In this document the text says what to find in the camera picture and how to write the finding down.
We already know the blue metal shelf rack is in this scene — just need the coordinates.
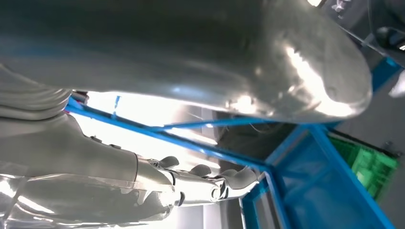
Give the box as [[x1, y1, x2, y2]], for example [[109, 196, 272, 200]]
[[64, 57, 402, 229]]

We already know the green plastic crate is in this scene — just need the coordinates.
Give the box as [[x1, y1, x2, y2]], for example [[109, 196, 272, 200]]
[[329, 133, 399, 200]]

